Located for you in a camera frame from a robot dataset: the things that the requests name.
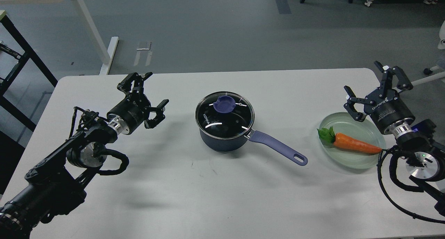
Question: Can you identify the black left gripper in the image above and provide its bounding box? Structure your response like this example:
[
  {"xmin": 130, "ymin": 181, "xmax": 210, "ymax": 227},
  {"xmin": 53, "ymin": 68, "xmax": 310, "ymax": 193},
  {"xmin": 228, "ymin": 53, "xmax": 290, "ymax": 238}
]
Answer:
[{"xmin": 106, "ymin": 72, "xmax": 169, "ymax": 135}]

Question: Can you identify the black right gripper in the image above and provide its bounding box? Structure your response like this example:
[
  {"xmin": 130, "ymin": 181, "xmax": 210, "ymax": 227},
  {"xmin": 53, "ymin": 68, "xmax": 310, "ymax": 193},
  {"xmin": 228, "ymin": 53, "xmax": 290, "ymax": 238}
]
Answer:
[{"xmin": 343, "ymin": 61, "xmax": 415, "ymax": 135}]

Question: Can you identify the glass pot lid purple knob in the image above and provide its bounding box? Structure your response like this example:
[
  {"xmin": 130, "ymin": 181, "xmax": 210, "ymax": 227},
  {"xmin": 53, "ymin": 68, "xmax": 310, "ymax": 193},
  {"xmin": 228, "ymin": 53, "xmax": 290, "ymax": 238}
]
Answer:
[{"xmin": 195, "ymin": 91, "xmax": 255, "ymax": 140}]

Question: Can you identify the dark blue saucepan purple handle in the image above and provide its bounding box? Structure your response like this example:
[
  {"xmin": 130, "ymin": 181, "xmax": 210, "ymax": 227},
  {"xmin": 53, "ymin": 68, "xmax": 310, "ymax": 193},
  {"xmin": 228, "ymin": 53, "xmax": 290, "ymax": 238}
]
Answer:
[{"xmin": 195, "ymin": 91, "xmax": 308, "ymax": 167}]

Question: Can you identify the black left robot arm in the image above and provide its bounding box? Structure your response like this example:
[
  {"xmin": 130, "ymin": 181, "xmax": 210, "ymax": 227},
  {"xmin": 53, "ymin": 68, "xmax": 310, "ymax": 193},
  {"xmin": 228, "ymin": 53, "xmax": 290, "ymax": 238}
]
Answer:
[{"xmin": 1, "ymin": 72, "xmax": 169, "ymax": 239}]

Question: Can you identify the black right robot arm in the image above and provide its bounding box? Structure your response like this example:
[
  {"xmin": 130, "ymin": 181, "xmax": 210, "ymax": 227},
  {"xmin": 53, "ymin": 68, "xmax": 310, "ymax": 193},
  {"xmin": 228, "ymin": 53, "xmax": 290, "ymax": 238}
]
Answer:
[{"xmin": 344, "ymin": 61, "xmax": 445, "ymax": 224}]

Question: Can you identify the pale green glass plate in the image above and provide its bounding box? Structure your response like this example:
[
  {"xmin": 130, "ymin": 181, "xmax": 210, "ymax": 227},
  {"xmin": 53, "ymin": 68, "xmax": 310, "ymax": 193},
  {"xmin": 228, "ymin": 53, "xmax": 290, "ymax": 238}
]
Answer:
[{"xmin": 317, "ymin": 112, "xmax": 387, "ymax": 170}]

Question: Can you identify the orange toy carrot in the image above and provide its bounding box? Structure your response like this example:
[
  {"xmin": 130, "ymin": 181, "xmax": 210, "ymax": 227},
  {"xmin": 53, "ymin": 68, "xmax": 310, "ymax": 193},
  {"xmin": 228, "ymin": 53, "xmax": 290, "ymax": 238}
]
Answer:
[{"xmin": 317, "ymin": 127, "xmax": 383, "ymax": 155}]

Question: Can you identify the white office chair base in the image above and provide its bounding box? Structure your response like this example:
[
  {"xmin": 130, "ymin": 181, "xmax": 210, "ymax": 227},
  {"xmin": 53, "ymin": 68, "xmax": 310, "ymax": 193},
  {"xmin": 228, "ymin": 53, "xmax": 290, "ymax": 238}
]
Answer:
[{"xmin": 410, "ymin": 21, "xmax": 445, "ymax": 87}]

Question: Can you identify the black metal rack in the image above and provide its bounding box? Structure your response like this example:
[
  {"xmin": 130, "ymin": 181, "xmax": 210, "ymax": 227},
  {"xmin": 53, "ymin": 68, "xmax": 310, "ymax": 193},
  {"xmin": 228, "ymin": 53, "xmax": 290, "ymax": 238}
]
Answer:
[{"xmin": 0, "ymin": 10, "xmax": 58, "ymax": 132}]

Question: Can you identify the white table frame leg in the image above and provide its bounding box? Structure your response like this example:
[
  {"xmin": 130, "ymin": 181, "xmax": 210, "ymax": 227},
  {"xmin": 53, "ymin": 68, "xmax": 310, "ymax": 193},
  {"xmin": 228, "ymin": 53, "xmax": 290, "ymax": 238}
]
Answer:
[{"xmin": 1, "ymin": 0, "xmax": 119, "ymax": 78}]

